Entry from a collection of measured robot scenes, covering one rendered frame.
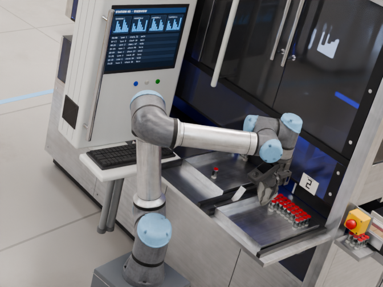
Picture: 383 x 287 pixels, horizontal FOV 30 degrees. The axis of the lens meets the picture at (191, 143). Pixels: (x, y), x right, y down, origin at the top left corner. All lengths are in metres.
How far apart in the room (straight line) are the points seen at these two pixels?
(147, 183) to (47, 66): 3.50
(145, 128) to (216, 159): 1.01
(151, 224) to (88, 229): 1.65
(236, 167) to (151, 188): 0.79
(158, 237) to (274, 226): 0.63
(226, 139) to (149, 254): 0.49
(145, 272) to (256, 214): 0.62
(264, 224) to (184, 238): 0.82
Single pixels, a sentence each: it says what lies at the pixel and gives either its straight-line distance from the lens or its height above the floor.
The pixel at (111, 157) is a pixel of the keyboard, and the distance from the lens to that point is 3.14.
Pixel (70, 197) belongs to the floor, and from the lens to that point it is 4.30.
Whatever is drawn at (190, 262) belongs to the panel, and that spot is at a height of 0.23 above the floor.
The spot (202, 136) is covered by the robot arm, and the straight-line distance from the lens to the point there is 2.25.
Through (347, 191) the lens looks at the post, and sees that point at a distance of 2.85.
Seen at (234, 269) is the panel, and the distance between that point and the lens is 3.39.
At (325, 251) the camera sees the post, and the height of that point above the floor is 0.80.
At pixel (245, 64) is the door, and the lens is 3.11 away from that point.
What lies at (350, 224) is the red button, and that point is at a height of 1.00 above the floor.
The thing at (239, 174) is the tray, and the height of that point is 0.88.
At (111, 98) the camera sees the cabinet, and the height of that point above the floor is 1.04.
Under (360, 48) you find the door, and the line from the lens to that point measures 2.73.
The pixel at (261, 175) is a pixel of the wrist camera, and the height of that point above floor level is 1.22.
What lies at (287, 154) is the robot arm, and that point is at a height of 1.31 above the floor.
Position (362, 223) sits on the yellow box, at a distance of 2.84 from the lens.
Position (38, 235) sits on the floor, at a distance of 3.98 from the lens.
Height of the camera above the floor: 2.42
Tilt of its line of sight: 28 degrees down
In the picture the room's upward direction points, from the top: 15 degrees clockwise
